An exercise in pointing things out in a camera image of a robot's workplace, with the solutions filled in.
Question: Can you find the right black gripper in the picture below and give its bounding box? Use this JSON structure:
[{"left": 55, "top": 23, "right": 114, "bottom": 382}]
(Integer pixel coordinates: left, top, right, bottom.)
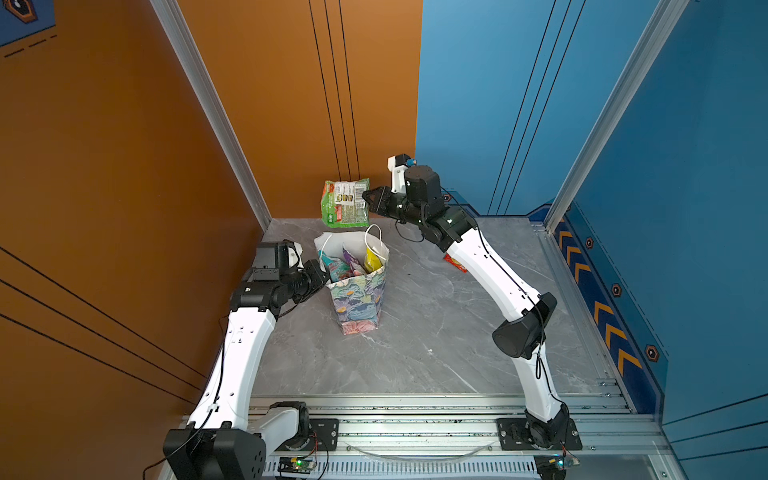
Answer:
[{"left": 362, "top": 184, "right": 430, "bottom": 229}]

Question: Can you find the green white snack bag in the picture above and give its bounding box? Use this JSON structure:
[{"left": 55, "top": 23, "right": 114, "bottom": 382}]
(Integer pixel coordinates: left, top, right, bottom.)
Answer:
[{"left": 320, "top": 178, "right": 370, "bottom": 228}]

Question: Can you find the floral paper gift bag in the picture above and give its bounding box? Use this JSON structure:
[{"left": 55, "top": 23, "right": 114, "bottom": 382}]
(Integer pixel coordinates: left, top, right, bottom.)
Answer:
[{"left": 314, "top": 224, "right": 389, "bottom": 335}]

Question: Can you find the yellow green snack bag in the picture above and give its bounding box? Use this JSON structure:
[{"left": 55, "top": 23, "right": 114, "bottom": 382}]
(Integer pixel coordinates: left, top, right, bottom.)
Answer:
[{"left": 363, "top": 246, "right": 384, "bottom": 274}]

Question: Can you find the teal snack bag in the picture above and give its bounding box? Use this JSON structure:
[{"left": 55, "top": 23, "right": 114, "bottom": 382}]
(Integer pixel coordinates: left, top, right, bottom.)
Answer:
[{"left": 318, "top": 251, "right": 350, "bottom": 283}]

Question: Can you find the purple Fox's bag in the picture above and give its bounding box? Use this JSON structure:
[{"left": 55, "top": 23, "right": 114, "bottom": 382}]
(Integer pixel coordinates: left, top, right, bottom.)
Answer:
[{"left": 342, "top": 248, "right": 367, "bottom": 276}]

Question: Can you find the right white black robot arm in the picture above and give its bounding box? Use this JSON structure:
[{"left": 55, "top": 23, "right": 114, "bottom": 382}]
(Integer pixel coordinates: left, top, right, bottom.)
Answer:
[{"left": 362, "top": 186, "right": 570, "bottom": 449}]

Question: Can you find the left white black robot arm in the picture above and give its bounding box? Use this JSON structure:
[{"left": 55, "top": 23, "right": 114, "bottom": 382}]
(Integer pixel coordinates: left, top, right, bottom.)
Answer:
[{"left": 163, "top": 260, "right": 329, "bottom": 479}]

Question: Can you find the small red snack packet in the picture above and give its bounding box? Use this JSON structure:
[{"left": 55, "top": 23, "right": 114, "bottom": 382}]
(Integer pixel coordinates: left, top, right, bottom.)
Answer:
[{"left": 443, "top": 254, "right": 468, "bottom": 273}]

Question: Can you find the left circuit board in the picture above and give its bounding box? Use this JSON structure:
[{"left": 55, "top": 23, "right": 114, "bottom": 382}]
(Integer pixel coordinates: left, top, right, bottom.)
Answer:
[{"left": 277, "top": 457, "right": 318, "bottom": 479}]

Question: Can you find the circuit board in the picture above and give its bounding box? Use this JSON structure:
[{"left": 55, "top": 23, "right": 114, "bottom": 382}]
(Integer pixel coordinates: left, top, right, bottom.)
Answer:
[
  {"left": 534, "top": 456, "right": 581, "bottom": 480},
  {"left": 277, "top": 457, "right": 318, "bottom": 479}
]

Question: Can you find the right circuit board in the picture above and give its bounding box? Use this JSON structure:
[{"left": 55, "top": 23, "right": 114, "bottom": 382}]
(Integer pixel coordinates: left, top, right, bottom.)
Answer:
[{"left": 534, "top": 456, "right": 581, "bottom": 480}]

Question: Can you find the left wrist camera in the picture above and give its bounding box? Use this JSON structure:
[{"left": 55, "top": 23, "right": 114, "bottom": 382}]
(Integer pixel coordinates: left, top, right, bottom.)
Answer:
[{"left": 252, "top": 240, "right": 303, "bottom": 272}]

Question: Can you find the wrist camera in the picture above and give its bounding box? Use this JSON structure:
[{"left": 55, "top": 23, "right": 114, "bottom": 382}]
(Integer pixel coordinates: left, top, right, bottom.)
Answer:
[
  {"left": 252, "top": 240, "right": 303, "bottom": 272},
  {"left": 387, "top": 154, "right": 445, "bottom": 209}
]

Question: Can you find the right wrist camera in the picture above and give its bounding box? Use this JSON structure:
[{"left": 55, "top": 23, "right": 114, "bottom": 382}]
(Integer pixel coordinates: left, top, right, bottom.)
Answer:
[{"left": 387, "top": 154, "right": 445, "bottom": 209}]

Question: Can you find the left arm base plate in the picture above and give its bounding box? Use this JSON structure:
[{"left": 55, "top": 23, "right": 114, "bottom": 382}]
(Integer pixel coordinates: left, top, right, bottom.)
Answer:
[{"left": 281, "top": 418, "right": 340, "bottom": 452}]

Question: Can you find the aluminium rail frame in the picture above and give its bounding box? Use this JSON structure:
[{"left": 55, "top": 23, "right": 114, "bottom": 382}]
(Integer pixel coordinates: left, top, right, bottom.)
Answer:
[{"left": 157, "top": 392, "right": 688, "bottom": 480}]

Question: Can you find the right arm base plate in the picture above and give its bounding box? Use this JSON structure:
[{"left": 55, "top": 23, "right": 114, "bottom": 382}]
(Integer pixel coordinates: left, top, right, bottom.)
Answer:
[{"left": 495, "top": 418, "right": 583, "bottom": 451}]

